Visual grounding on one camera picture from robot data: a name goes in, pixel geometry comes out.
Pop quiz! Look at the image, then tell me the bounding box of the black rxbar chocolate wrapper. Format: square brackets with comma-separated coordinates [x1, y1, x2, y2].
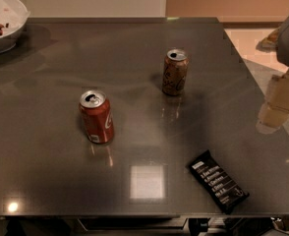
[188, 150, 250, 214]

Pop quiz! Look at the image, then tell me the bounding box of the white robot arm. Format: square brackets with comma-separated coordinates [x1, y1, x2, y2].
[257, 16, 289, 134]

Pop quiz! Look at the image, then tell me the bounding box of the orange-brown soda can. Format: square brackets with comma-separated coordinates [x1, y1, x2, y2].
[162, 48, 189, 96]

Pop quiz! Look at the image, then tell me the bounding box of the red cola can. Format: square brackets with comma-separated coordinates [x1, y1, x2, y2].
[79, 89, 114, 144]

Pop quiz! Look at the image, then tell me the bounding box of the white bowl with snacks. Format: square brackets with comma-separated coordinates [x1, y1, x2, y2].
[0, 0, 29, 53]

